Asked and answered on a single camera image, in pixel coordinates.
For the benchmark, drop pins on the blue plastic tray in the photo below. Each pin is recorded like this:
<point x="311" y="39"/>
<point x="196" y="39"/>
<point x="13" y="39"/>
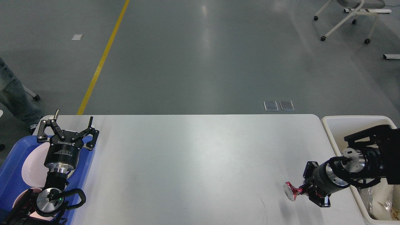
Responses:
<point x="11" y="181"/>

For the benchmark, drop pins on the pink plate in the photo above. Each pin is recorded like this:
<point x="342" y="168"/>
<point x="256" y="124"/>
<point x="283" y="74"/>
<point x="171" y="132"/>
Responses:
<point x="34" y="172"/>

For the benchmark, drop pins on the foil sheet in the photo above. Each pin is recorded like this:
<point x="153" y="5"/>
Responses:
<point x="366" y="196"/>

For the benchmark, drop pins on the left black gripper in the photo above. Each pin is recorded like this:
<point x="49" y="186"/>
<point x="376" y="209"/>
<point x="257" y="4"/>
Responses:
<point x="64" y="151"/>

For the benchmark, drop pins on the beige plastic bin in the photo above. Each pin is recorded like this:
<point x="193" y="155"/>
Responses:
<point x="337" y="127"/>

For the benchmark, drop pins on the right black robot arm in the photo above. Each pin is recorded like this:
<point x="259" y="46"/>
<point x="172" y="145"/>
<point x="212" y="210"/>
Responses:
<point x="372" y="154"/>

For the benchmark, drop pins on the red foil wrapper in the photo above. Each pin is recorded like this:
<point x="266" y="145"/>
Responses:
<point x="292" y="192"/>

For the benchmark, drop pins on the white bar on floor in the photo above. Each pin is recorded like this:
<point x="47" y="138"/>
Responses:
<point x="391" y="56"/>

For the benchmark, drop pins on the person leg with sneaker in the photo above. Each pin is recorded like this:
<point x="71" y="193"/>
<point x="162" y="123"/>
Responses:
<point x="14" y="98"/>

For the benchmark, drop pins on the white chair base left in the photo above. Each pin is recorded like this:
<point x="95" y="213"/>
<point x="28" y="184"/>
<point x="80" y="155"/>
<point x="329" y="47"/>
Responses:
<point x="35" y="96"/>

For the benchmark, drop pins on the light green plate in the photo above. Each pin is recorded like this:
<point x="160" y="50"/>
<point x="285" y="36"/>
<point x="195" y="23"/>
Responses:
<point x="70" y="173"/>

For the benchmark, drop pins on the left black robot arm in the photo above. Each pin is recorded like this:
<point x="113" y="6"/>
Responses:
<point x="52" y="204"/>

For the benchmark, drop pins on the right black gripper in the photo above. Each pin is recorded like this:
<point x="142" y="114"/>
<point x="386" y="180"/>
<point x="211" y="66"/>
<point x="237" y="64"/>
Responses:
<point x="324" y="183"/>

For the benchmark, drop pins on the brown paper ball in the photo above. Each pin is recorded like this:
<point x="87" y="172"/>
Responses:
<point x="394" y="213"/>

